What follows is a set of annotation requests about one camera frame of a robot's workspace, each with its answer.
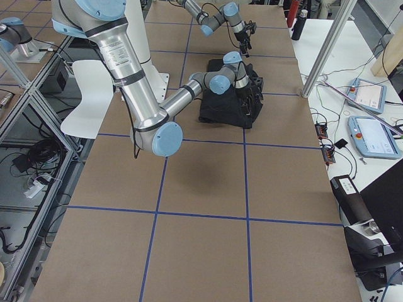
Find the teach pendant tablet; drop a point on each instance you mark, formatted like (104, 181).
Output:
(372, 139)
(368, 95)

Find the black graphic t-shirt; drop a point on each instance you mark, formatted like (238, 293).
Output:
(226, 108)

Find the black monitor stand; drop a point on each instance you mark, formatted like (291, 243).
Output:
(375, 245)

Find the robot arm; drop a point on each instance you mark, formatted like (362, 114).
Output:
(210, 18)
(118, 30)

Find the aluminium frame post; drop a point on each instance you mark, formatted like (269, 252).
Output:
(328, 45)

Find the black water bottle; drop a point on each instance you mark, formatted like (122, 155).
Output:
(299, 25)

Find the brown paper table cover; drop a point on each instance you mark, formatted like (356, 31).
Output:
(234, 215)

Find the teach pendant tablet near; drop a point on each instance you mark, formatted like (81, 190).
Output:
(372, 139)

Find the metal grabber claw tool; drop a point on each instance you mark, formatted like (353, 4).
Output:
(394, 129)

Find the black box with label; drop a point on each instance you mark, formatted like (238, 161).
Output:
(349, 199)

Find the white plastic chair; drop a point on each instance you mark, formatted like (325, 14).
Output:
(96, 87)

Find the red water bottle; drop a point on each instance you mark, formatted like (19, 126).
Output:
(292, 12)

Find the orange connector board near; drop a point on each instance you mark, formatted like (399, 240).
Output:
(328, 154)

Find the teach pendant tablet far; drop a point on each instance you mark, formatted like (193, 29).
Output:
(368, 95)

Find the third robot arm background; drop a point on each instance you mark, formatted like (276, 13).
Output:
(18, 42)

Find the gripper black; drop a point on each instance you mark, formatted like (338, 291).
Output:
(243, 94)
(242, 34)

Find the small black square pad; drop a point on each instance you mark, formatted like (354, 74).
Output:
(341, 143)

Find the white power strip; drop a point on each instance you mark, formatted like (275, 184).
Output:
(37, 185)

